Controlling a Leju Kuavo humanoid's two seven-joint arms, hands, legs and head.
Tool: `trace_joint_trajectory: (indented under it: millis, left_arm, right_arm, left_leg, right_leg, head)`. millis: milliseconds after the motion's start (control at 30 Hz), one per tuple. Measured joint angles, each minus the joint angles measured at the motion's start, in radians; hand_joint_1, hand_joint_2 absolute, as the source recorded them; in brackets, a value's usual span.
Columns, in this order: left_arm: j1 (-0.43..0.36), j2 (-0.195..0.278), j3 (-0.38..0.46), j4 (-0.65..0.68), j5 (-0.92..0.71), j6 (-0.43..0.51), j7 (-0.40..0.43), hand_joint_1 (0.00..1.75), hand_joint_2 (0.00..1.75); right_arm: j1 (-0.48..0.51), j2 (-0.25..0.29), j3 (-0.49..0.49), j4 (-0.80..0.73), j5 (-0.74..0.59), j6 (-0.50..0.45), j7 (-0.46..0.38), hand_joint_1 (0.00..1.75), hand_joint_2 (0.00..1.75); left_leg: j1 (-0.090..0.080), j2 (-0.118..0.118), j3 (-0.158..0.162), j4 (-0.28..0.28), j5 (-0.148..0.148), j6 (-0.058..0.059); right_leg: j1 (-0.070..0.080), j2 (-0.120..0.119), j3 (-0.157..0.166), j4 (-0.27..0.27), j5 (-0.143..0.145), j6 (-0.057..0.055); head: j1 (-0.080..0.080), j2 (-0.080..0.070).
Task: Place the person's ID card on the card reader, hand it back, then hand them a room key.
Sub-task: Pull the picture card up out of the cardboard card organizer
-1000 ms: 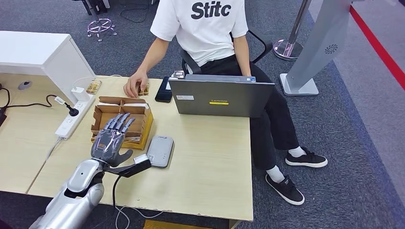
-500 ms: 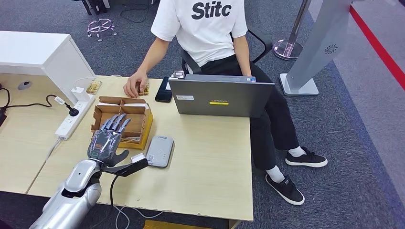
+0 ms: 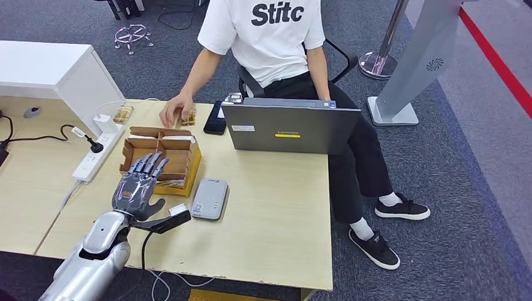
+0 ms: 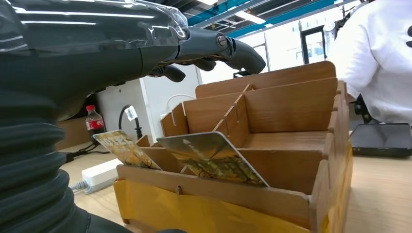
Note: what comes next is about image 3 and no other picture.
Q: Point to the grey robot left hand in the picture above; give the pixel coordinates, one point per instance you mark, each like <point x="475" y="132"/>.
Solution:
<point x="135" y="189"/>

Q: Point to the person's right hand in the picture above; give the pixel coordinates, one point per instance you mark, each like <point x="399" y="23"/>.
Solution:
<point x="176" y="106"/>

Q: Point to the yellow hotel key card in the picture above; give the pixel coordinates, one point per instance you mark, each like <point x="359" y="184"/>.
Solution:
<point x="189" y="118"/>
<point x="123" y="114"/>

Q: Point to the person's right forearm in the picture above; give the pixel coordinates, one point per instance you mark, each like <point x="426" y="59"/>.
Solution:
<point x="201" y="72"/>

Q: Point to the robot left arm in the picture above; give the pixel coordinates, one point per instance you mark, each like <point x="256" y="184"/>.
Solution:
<point x="95" y="257"/>

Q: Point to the person's left forearm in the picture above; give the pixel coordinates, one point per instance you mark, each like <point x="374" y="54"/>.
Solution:
<point x="319" y="72"/>

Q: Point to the white card stack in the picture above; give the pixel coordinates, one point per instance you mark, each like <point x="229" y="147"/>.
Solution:
<point x="141" y="137"/>
<point x="178" y="139"/>

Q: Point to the yellow key card stack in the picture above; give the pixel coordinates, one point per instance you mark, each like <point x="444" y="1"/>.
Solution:
<point x="172" y="183"/>

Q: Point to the grey card reader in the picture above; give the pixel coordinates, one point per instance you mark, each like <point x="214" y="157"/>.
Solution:
<point x="210" y="199"/>

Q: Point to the person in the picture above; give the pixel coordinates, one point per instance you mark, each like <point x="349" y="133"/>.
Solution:
<point x="266" y="50"/>

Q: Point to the black smartphone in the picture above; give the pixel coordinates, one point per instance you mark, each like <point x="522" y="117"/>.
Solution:
<point x="215" y="121"/>

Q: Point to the white power strip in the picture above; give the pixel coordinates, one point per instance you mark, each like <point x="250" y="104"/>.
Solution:
<point x="97" y="160"/>

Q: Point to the yellow cardboard divider box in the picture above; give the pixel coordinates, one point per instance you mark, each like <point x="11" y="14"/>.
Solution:
<point x="183" y="160"/>

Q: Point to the small silver black gadget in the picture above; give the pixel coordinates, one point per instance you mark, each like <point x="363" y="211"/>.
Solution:
<point x="234" y="98"/>

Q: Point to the white charger adapter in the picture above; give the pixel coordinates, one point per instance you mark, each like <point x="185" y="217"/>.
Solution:
<point x="106" y="123"/>

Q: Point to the black office chair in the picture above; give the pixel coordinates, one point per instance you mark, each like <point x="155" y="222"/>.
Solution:
<point x="249" y="81"/>

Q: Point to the chrome chair base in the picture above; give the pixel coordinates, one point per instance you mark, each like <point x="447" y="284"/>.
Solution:
<point x="132" y="34"/>

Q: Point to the black furniture legs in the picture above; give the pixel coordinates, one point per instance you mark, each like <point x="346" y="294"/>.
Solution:
<point x="124" y="7"/>

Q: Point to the grey Lenovo laptop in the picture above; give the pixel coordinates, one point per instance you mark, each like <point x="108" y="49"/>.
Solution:
<point x="291" y="128"/>

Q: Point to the white cabinet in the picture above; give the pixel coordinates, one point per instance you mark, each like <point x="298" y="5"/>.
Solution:
<point x="54" y="70"/>

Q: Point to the grey desk grommet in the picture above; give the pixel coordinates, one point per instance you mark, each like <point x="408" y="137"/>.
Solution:
<point x="32" y="111"/>

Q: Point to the black device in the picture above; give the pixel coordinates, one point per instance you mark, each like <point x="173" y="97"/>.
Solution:
<point x="2" y="155"/>

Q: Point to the grey kiosk stand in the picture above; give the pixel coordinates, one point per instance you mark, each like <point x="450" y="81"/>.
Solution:
<point x="415" y="62"/>

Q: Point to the black white-soled shoe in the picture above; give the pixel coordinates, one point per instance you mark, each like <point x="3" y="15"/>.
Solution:
<point x="403" y="210"/>
<point x="374" y="249"/>

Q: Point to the red floor tape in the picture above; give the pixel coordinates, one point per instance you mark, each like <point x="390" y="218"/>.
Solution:
<point x="494" y="62"/>

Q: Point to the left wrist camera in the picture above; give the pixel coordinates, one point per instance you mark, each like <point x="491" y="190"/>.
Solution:
<point x="178" y="209"/>

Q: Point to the chrome stanchion post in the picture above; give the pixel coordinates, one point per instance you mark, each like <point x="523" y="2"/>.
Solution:
<point x="376" y="64"/>

